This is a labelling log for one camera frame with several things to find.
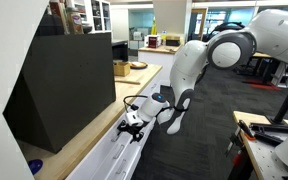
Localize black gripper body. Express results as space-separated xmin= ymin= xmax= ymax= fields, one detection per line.
xmin=125 ymin=124 xmax=142 ymax=135

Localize silver top drawer handle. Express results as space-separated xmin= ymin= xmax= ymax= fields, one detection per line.
xmin=111 ymin=132 xmax=121 ymax=142

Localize silver drawer handle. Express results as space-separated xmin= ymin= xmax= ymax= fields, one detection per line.
xmin=113 ymin=144 xmax=125 ymax=159
xmin=116 ymin=159 xmax=127 ymax=174
xmin=111 ymin=132 xmax=121 ymax=142

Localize white topmost drawer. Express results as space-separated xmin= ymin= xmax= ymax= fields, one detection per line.
xmin=65 ymin=116 xmax=157 ymax=180

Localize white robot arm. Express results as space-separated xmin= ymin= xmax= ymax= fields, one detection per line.
xmin=118 ymin=9 xmax=288 ymax=142

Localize wooden stick on counter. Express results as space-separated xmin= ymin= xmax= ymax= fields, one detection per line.
xmin=114 ymin=80 xmax=141 ymax=85

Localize small cardboard box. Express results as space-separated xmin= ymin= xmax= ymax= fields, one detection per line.
xmin=113 ymin=62 xmax=130 ymax=77

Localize round brown plate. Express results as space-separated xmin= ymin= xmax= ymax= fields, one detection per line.
xmin=129 ymin=62 xmax=148 ymax=69

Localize large black box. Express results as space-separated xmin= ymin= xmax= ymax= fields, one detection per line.
xmin=2 ymin=32 xmax=117 ymax=155

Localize red box on counter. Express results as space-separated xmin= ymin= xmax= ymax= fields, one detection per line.
xmin=148 ymin=36 xmax=158 ymax=48

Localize blue round object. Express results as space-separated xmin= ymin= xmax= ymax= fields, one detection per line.
xmin=28 ymin=159 xmax=43 ymax=175

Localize white shelf unit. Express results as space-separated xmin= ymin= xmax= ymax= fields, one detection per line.
xmin=71 ymin=0 xmax=112 ymax=33

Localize black tools on table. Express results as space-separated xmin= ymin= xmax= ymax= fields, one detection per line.
xmin=238 ymin=120 xmax=288 ymax=147

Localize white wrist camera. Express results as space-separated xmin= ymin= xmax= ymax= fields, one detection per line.
xmin=126 ymin=111 xmax=143 ymax=126

